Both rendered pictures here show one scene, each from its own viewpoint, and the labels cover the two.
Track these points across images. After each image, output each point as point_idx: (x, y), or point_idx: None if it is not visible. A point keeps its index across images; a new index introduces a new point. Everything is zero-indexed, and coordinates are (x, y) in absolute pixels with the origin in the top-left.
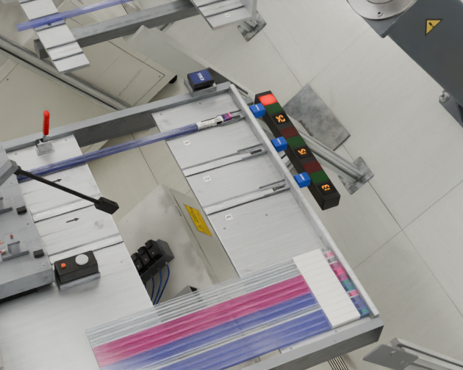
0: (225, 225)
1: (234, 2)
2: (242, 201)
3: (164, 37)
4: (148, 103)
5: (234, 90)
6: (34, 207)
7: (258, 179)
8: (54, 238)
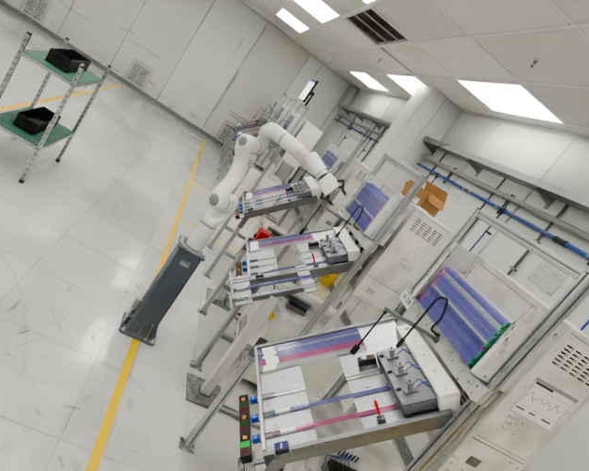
0: (271, 255)
1: (235, 281)
2: (264, 259)
3: (261, 306)
4: (279, 275)
5: (250, 276)
6: (322, 257)
7: (256, 263)
8: (318, 252)
